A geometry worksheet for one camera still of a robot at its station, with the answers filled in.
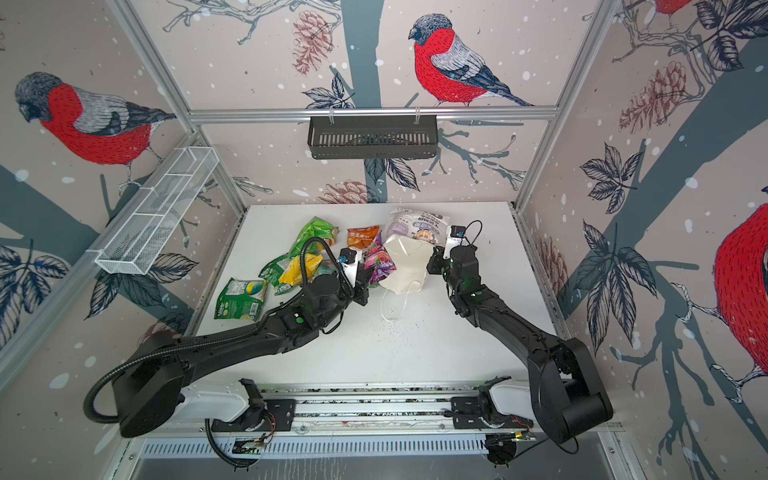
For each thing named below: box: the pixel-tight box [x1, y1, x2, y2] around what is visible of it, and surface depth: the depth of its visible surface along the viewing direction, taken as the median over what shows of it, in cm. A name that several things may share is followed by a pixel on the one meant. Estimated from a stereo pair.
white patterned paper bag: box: [380, 208, 450, 295], surface depth 92 cm
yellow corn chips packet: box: [279, 253, 323, 285], surface depth 95 cm
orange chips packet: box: [346, 225, 380, 250], surface depth 109 cm
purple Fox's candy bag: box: [363, 230, 397, 288], surface depth 79 cm
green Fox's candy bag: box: [214, 277, 268, 322], surface depth 94 cm
